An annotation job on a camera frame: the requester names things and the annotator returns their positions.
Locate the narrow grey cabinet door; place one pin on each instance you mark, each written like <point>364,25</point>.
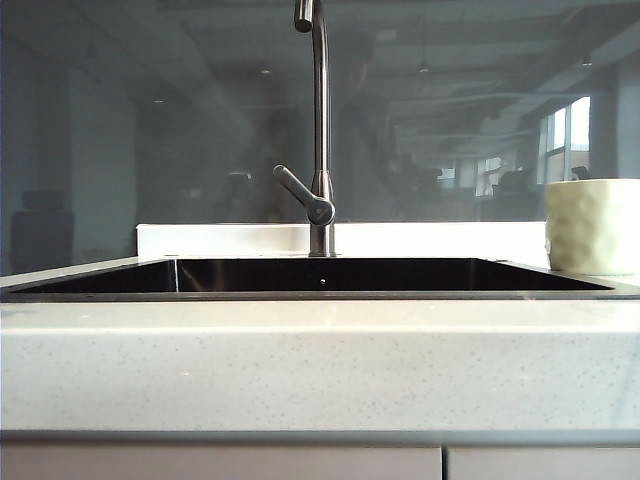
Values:
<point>545,465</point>

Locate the pale green ceramic mug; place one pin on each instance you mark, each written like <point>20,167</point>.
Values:
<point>595,225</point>

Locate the steel gooseneck faucet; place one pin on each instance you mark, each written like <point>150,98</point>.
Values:
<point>321,100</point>

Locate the rectangular undermount sink basin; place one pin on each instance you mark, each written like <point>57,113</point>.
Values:
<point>350,275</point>

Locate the white backsplash ledge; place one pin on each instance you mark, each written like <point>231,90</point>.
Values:
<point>225,240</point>

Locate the wide grey cabinet door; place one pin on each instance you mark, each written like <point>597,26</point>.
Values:
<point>220,465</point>

